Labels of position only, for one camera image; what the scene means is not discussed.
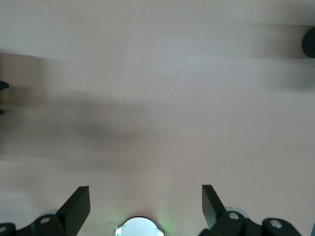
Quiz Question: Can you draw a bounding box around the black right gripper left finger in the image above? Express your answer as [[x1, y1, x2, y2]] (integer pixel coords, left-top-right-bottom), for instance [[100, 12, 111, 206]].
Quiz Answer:
[[0, 185, 91, 236]]

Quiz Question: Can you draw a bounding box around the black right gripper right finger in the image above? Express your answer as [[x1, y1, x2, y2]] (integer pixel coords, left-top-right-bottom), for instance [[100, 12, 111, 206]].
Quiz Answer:
[[196, 183, 302, 236]]

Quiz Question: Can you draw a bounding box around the brown table cover sheet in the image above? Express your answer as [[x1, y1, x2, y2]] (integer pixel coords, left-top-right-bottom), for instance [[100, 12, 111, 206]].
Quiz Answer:
[[0, 0, 315, 236]]

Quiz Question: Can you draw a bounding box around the black round knob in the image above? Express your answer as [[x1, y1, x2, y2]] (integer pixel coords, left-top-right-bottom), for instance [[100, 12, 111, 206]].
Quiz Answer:
[[301, 26, 315, 59]]

